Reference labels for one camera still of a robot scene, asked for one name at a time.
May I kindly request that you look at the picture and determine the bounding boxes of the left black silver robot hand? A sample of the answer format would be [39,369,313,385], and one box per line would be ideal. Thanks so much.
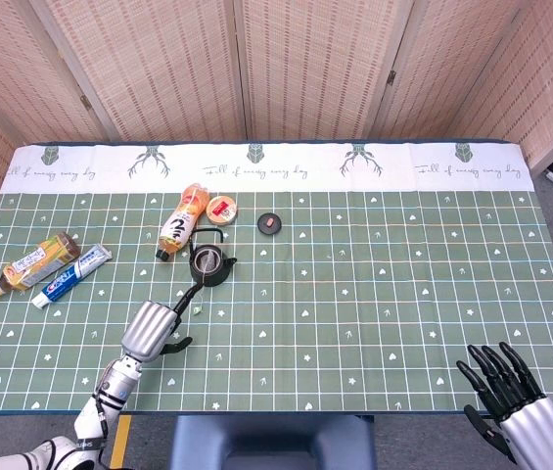
[120,281,207,364]

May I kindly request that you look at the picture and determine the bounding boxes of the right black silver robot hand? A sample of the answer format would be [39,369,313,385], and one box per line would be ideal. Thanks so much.
[455,341,553,470]

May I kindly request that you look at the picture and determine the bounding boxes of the tea bag with string tag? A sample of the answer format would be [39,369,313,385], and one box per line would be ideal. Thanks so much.
[191,250,219,315]

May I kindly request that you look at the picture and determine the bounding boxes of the blue robot base seat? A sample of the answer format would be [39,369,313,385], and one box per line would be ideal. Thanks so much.
[167,414,378,470]

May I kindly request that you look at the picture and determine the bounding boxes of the black cast iron teapot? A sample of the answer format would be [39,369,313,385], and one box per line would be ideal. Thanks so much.
[187,228,239,288]

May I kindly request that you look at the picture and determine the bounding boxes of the tea bottle with yellow cap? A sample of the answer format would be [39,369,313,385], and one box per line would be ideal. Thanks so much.
[0,231,81,299]

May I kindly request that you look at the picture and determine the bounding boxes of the black teapot lid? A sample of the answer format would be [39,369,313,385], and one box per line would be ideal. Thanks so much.
[256,212,283,236]

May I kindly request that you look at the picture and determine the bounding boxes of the blue white toothpaste tube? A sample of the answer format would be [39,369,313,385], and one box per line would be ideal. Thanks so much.
[30,243,114,309]

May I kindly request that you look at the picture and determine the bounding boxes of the yellow floor tape strip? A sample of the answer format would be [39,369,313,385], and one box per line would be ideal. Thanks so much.
[108,414,133,470]

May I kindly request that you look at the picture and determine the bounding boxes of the orange juice plastic bottle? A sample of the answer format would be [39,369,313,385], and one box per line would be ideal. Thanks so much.
[155,182,211,262]

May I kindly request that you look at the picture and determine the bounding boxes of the round orange tin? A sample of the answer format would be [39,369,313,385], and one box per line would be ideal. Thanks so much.
[206,194,238,226]

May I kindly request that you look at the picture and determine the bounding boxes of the green grid tablecloth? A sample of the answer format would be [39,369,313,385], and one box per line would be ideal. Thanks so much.
[0,141,553,416]

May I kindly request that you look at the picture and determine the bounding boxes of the bamboo folding screen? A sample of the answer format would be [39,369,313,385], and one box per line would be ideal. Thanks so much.
[0,0,553,256]

